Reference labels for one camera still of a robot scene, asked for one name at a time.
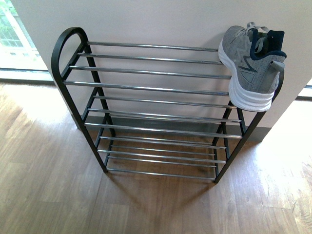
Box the grey sneaker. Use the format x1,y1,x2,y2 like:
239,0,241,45
218,22,287,112

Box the black metal shoe rack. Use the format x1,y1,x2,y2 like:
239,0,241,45
51,27,264,183

